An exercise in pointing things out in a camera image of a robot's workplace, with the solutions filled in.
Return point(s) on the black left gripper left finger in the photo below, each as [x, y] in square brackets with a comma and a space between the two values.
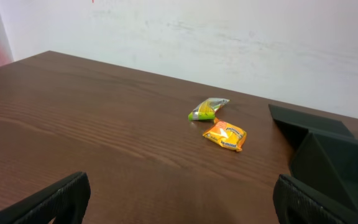
[62, 202]

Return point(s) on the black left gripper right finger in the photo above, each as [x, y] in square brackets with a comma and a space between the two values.
[296, 202]

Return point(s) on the black gift box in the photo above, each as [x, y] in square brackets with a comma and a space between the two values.
[326, 154]

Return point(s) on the green yellow snack packet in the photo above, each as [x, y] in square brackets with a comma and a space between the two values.
[207, 109]

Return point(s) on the orange snack packet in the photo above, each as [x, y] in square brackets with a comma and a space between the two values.
[226, 135]

